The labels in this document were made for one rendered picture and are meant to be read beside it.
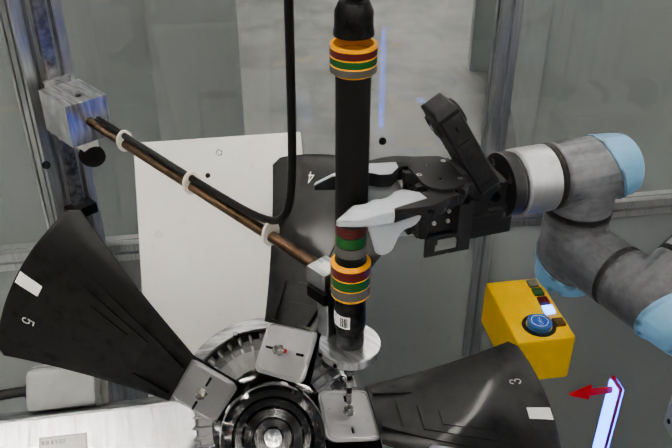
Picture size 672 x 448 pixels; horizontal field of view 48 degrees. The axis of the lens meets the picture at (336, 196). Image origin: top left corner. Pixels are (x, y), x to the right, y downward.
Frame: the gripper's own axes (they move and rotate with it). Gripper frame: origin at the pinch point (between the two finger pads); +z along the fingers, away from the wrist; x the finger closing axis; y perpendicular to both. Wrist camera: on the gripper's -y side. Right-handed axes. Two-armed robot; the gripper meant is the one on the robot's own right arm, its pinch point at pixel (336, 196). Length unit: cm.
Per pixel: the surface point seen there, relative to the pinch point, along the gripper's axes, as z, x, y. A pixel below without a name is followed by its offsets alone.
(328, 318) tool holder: 0.4, 1.1, 16.6
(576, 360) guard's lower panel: -86, 56, 98
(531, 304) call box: -44, 23, 43
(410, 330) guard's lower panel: -42, 64, 82
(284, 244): 3.1, 9.1, 11.2
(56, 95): 27, 56, 8
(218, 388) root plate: 12.8, 4.7, 26.9
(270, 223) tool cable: 4.1, 11.4, 9.5
